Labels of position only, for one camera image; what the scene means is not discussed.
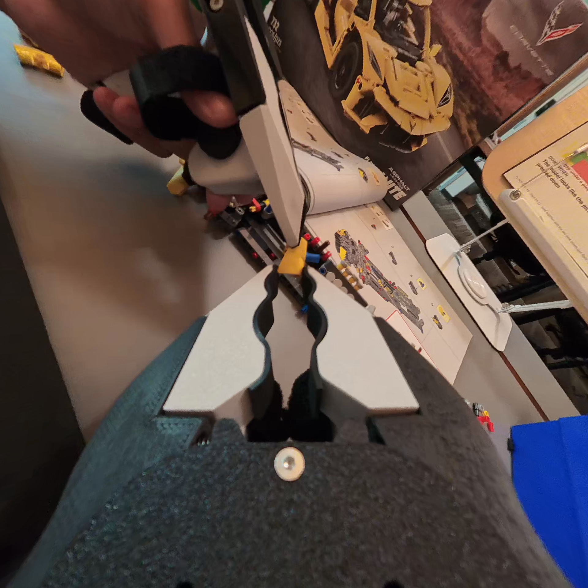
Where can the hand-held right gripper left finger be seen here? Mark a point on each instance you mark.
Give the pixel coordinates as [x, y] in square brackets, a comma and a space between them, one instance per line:
[220, 358]

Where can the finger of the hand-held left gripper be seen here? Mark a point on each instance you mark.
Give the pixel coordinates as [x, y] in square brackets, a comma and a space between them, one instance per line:
[275, 160]

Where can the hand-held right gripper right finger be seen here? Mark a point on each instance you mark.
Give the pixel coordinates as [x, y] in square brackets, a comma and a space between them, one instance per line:
[367, 363]

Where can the lego car chassis assembly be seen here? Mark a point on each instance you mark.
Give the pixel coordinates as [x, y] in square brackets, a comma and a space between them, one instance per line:
[257, 234]

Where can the yellow lego piece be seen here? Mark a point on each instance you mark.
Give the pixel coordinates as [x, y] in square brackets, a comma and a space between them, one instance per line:
[292, 259]

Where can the lego instruction booklet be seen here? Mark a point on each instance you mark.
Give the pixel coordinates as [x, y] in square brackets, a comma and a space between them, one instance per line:
[413, 285]

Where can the yellow lego panel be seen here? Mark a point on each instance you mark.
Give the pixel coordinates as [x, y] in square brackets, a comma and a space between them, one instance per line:
[178, 181]

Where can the small red lego cluster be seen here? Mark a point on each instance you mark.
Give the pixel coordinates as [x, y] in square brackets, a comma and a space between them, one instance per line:
[483, 418]

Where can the lego set box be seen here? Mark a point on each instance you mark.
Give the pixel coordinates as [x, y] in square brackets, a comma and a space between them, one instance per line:
[459, 115]

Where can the heap of yellow lego parts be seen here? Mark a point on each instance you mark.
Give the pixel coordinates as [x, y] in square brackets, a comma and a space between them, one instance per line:
[39, 59]

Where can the person's left hand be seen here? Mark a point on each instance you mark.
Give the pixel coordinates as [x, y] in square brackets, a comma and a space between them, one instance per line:
[92, 32]

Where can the black dimpled foam pad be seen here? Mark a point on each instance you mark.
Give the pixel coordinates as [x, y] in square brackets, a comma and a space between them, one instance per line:
[32, 390]

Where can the blue plastic bin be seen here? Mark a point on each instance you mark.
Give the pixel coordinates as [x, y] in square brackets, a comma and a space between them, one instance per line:
[551, 496]

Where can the tan document board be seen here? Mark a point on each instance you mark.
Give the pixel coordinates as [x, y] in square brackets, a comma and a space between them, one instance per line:
[542, 183]

